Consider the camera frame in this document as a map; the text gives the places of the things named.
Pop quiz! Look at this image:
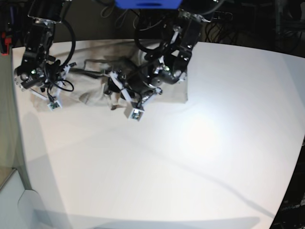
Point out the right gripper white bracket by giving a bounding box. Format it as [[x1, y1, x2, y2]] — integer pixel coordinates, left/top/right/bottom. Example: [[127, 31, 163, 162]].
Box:
[[30, 62, 77, 106]]

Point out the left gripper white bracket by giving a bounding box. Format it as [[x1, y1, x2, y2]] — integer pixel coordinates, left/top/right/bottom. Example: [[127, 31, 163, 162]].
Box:
[[102, 70, 163, 121]]

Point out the beige t-shirt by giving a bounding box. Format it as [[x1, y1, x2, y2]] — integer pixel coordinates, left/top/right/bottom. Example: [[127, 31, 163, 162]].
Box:
[[46, 43, 188, 120]]

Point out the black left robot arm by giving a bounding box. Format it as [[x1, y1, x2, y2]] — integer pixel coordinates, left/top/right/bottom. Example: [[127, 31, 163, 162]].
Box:
[[103, 10, 205, 121]]

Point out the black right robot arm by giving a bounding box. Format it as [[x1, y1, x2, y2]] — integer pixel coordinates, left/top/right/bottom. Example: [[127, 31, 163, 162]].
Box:
[[14, 0, 76, 111]]

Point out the red black tool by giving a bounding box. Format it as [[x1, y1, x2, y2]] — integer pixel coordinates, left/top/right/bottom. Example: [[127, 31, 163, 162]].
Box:
[[0, 32, 12, 55]]

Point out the blue plastic box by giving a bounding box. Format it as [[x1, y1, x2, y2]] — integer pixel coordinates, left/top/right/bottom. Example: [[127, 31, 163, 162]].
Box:
[[115, 0, 182, 10]]

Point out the black power strip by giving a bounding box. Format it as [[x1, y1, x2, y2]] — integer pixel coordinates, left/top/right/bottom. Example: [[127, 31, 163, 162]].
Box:
[[213, 11, 233, 21]]

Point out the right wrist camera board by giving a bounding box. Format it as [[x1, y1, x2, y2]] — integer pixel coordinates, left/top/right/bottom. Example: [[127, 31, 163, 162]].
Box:
[[47, 100, 62, 111]]

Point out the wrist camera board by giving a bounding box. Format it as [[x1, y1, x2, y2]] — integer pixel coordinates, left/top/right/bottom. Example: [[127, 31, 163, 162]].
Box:
[[124, 107, 145, 121], [47, 100, 62, 111]]

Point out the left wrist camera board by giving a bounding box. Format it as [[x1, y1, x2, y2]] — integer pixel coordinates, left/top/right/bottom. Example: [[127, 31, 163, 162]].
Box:
[[124, 107, 145, 121]]

